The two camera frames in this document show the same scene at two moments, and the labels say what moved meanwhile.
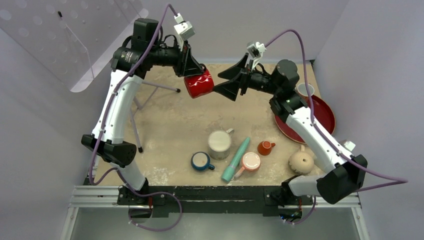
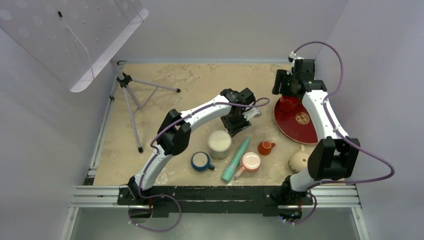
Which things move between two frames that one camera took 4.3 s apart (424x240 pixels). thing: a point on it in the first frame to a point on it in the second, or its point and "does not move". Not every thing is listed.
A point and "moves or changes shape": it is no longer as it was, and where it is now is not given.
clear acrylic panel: x=74 y=40 does not move
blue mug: x=200 y=162 does not move
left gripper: x=187 y=65 to x=233 y=129
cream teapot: x=302 y=162 does not move
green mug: x=219 y=144 does not move
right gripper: x=230 y=89 to x=281 y=77
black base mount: x=212 y=200 does not move
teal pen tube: x=229 y=171 does not move
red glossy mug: x=199 y=85 moves or changes shape
